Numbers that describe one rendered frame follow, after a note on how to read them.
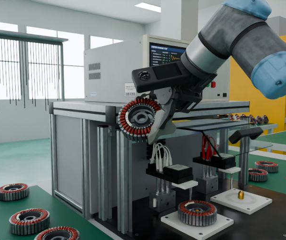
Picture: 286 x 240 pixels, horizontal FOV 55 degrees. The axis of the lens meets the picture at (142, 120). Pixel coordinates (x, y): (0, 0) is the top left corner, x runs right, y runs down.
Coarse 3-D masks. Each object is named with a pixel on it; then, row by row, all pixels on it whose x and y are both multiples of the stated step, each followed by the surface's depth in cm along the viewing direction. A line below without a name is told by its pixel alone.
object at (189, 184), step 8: (168, 168) 85; (176, 168) 84; (184, 168) 84; (192, 168) 86; (160, 176) 87; (168, 176) 84; (176, 176) 82; (184, 176) 83; (192, 176) 86; (176, 184) 83; (184, 184) 82; (192, 184) 82
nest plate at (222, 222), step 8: (168, 216) 83; (176, 216) 83; (224, 216) 83; (168, 224) 80; (176, 224) 78; (184, 224) 78; (216, 224) 78; (224, 224) 78; (184, 232) 75; (192, 232) 73; (200, 232) 73; (208, 232) 73; (216, 232) 75
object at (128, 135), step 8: (128, 104) 68; (136, 104) 68; (144, 104) 67; (152, 104) 67; (120, 112) 67; (128, 112) 67; (136, 112) 69; (144, 112) 67; (152, 112) 67; (120, 120) 65; (128, 120) 66; (136, 120) 66; (144, 120) 66; (152, 120) 67; (120, 128) 65; (128, 128) 64; (136, 128) 64; (144, 128) 64; (128, 136) 64; (136, 136) 63; (144, 136) 63
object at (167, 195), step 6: (150, 192) 91; (162, 192) 91; (168, 192) 91; (174, 192) 92; (150, 198) 91; (156, 198) 89; (162, 198) 89; (168, 198) 91; (174, 198) 92; (150, 204) 91; (162, 204) 89; (168, 204) 91; (174, 204) 93; (156, 210) 89; (162, 210) 89
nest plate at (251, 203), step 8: (224, 192) 103; (232, 192) 103; (248, 192) 103; (216, 200) 96; (224, 200) 95; (232, 200) 95; (240, 200) 95; (248, 200) 95; (256, 200) 95; (264, 200) 95; (232, 208) 91; (240, 208) 89; (248, 208) 89; (256, 208) 89
